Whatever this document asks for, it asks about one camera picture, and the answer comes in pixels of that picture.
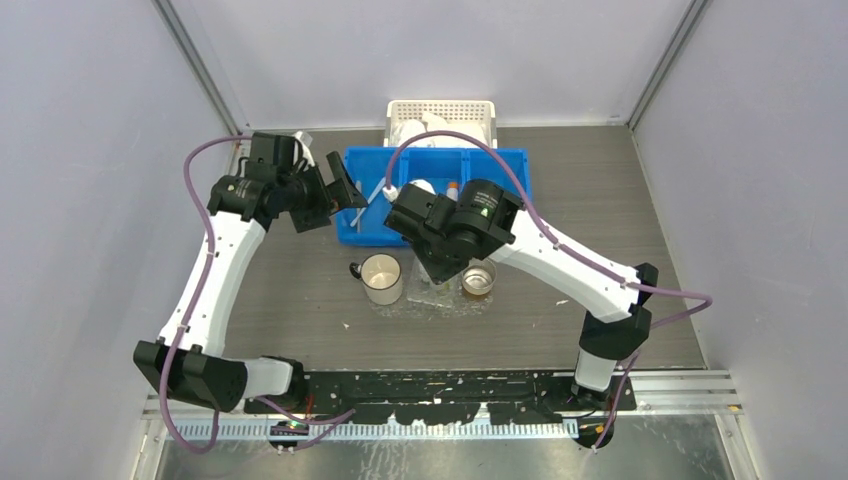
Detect clear square textured holder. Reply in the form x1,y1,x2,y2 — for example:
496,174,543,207
406,260,458,311

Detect white toothbrush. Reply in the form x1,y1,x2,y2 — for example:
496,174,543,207
349,177,386,230

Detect white cloths in basket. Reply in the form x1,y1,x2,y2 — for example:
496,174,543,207
389,112,492,150

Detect white perforated basket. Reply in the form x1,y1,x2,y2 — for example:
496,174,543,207
383,100,498,148

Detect white enamel mug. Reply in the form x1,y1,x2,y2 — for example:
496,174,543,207
348,253,403,306

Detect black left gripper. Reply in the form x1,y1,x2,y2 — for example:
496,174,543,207
278,152,367,232

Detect small metal cup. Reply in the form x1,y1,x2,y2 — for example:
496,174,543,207
461,259,497,297

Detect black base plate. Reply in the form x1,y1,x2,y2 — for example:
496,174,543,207
244,369,636,426

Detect perforated metal rail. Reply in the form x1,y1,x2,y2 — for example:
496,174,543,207
165,421,580,441

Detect red cap toothpaste tube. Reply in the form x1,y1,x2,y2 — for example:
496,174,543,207
410,179,436,195

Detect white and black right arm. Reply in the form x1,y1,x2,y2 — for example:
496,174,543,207
383,179,657,411

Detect blue three-compartment plastic bin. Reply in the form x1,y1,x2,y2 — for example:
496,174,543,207
336,146,520,248

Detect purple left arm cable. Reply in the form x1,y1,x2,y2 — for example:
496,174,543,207
157,134,356,456

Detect orange cap toothpaste tube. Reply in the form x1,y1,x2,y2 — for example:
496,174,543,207
446,181,459,201

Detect clear oval textured tray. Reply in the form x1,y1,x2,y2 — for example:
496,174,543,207
368,271,493,320

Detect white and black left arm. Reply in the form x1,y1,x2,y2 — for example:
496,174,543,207
133,132,367,414

